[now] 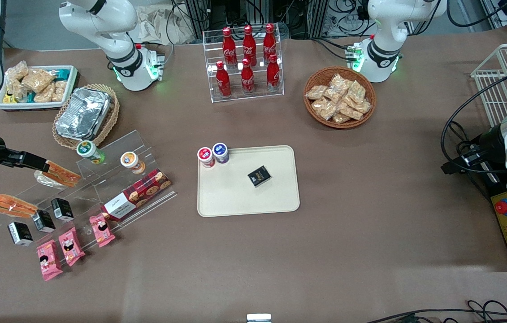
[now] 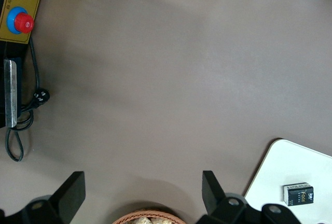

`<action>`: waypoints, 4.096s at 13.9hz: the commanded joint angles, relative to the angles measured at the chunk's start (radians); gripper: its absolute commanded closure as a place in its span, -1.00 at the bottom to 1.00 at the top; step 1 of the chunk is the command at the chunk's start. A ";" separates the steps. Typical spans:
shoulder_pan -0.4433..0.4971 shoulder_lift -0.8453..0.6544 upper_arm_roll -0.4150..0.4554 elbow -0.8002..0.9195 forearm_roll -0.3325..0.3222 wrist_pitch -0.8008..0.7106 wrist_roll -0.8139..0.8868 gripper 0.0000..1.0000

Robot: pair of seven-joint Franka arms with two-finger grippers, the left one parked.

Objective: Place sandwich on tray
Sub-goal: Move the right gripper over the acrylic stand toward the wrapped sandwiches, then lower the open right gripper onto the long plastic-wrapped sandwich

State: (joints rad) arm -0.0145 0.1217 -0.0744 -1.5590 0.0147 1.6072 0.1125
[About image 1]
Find red cola bottle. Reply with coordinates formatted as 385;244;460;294
263;23;277;64
266;54;281;92
222;27;238;69
215;61;232;98
242;25;257;68
240;58;256;95

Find round brown wicker bowl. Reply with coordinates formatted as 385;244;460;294
303;66;377;130

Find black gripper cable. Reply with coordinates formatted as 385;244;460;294
441;71;507;175

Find clear acrylic stepped display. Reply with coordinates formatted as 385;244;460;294
10;130;178;248

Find flat wicker basket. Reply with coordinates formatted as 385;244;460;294
52;83;121;150

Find red lid drink bottle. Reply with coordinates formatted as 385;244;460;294
197;147;216;170

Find cream plastic tray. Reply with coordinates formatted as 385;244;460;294
197;145;301;218

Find orange lid drink bottle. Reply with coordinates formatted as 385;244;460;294
120;152;146;175

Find clear acrylic bottle rack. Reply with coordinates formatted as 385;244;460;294
202;26;285;104

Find plastic sandwich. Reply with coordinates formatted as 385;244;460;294
34;160;82;188
0;193;39;219

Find black floor cables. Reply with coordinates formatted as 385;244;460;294
364;299;507;323

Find crumpled beige cloth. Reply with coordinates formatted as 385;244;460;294
129;4;196;46

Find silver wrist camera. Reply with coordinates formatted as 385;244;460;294
461;150;490;166

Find pink snack packet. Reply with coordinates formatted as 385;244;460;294
89;214;116;248
36;239;64;282
58;227;86;267

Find black arm base cable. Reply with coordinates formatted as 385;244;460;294
163;0;187;65

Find red plaid cookie box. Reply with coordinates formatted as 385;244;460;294
101;168;172;222

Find metal equipment rack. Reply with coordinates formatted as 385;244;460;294
181;0;371;40

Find small black white carton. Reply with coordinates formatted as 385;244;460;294
32;210;56;233
8;222;34;247
51;198;75;223

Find clear bag of crackers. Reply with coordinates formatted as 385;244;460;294
34;83;56;103
21;68;56;93
5;81;28;102
5;61;29;82
52;80;68;102

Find small black box gold print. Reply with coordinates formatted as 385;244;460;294
247;166;273;188

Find white wire basket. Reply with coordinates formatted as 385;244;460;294
470;43;507;129

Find aluminium foil container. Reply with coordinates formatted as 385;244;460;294
55;87;112;141

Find green lid drink bottle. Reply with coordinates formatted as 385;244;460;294
77;140;106;165

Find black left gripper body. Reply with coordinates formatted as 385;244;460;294
477;125;507;175

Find blue lid drink bottle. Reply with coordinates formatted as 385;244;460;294
212;143;230;165

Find white rectangular bin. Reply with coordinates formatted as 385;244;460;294
0;65;79;111

